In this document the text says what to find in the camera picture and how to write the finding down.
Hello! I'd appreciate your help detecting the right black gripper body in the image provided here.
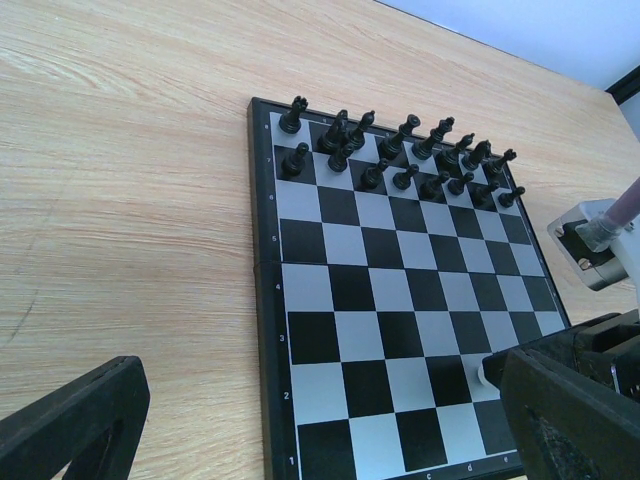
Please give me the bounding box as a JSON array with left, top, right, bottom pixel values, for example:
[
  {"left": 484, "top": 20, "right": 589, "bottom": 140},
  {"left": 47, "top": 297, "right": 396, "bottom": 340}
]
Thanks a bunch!
[{"left": 482, "top": 308, "right": 640, "bottom": 401}]

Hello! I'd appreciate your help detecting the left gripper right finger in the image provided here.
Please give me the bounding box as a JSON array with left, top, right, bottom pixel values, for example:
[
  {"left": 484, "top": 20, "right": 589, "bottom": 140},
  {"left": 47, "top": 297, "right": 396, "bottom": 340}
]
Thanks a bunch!
[{"left": 500, "top": 349, "right": 639, "bottom": 479}]

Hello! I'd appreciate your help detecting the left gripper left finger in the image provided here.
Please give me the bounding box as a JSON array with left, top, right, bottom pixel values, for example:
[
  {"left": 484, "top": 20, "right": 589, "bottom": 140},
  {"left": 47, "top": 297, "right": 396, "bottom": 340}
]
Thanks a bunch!
[{"left": 1, "top": 356, "right": 150, "bottom": 479}]

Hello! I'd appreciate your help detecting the white pawn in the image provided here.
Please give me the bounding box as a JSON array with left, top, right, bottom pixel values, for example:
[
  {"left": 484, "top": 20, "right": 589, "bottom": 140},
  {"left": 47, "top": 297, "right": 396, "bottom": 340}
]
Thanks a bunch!
[{"left": 470, "top": 364, "right": 500, "bottom": 402}]

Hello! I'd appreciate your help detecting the black pawn mid board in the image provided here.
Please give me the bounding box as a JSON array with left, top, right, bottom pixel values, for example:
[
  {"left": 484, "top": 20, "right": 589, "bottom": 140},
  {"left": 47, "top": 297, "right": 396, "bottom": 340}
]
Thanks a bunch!
[{"left": 419, "top": 171, "right": 450, "bottom": 199}]

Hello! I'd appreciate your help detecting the black pawn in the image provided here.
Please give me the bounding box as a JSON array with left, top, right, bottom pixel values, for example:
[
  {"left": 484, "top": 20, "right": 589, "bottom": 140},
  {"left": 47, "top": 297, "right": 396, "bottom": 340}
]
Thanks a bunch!
[
  {"left": 392, "top": 164, "right": 419, "bottom": 191},
  {"left": 498, "top": 186, "right": 526, "bottom": 208},
  {"left": 361, "top": 159, "right": 389, "bottom": 190},
  {"left": 281, "top": 142, "right": 309, "bottom": 178},
  {"left": 447, "top": 172, "right": 474, "bottom": 196},
  {"left": 327, "top": 143, "right": 354, "bottom": 173},
  {"left": 471, "top": 181, "right": 500, "bottom": 209}
]

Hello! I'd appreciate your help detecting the black rook right corner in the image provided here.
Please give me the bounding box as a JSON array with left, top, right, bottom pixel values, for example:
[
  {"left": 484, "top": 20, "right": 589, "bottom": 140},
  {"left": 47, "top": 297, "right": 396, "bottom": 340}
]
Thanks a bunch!
[{"left": 484, "top": 149, "right": 517, "bottom": 179}]

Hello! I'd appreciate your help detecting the black rook corner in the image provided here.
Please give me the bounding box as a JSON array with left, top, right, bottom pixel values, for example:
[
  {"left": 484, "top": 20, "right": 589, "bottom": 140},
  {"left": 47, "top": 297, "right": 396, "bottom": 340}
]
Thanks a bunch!
[
  {"left": 279, "top": 96, "right": 308, "bottom": 134},
  {"left": 484, "top": 149, "right": 517, "bottom": 179}
]

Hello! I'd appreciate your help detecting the black and silver chessboard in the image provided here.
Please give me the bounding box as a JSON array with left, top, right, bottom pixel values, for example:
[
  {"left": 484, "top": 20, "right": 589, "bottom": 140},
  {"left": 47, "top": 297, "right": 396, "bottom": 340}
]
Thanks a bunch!
[{"left": 248, "top": 98, "right": 568, "bottom": 479}]

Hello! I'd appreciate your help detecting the black knight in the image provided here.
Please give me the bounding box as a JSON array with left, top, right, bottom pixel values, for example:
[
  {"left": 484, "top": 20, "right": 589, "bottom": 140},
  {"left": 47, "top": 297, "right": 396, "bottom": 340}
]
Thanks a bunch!
[
  {"left": 461, "top": 140, "right": 491, "bottom": 171},
  {"left": 316, "top": 109, "right": 348, "bottom": 153}
]

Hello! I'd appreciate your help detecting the black bishop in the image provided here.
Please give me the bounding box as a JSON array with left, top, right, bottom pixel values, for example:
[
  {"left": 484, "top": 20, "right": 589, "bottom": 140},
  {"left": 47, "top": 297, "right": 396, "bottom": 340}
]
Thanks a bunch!
[
  {"left": 345, "top": 110, "right": 375, "bottom": 151},
  {"left": 435, "top": 133, "right": 475, "bottom": 172}
]

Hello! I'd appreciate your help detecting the black king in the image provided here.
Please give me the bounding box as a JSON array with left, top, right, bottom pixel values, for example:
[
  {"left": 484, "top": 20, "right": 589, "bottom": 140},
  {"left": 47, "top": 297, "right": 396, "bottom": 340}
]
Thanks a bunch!
[{"left": 411, "top": 117, "right": 455, "bottom": 160}]

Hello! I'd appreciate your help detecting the black queen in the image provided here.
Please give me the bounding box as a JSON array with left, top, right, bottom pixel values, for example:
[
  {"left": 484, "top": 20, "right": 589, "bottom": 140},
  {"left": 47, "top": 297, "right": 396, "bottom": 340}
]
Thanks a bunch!
[{"left": 378, "top": 114, "right": 421, "bottom": 161}]

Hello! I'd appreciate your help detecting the black rook left corner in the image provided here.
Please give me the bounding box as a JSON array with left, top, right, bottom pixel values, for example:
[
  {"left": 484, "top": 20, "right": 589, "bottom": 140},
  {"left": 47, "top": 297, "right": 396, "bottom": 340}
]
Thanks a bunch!
[{"left": 279, "top": 96, "right": 308, "bottom": 134}]

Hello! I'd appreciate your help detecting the black enclosure frame right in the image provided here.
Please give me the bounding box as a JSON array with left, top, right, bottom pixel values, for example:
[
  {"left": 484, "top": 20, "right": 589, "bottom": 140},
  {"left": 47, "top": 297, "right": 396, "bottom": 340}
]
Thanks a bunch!
[{"left": 606, "top": 66, "right": 640, "bottom": 105}]

